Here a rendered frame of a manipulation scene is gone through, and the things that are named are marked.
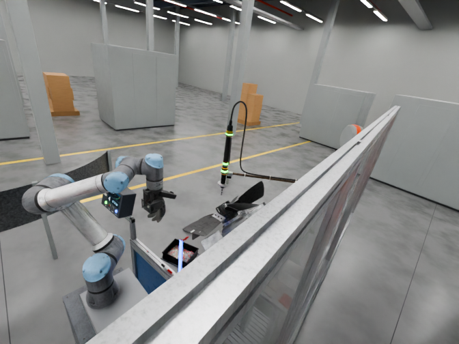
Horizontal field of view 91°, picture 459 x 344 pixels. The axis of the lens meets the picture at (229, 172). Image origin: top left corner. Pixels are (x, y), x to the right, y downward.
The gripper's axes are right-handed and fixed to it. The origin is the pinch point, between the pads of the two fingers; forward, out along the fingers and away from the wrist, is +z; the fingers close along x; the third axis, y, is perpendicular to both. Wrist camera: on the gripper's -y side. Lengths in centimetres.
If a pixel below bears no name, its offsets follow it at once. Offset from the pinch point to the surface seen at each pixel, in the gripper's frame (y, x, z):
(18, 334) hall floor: 62, -103, 143
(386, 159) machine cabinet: -589, 84, 82
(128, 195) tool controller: -15, -57, 19
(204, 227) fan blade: -33.9, 1.8, 23.6
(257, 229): 41, 72, -62
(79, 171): -27, -181, 53
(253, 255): 44, 73, -62
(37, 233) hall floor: 16, -226, 143
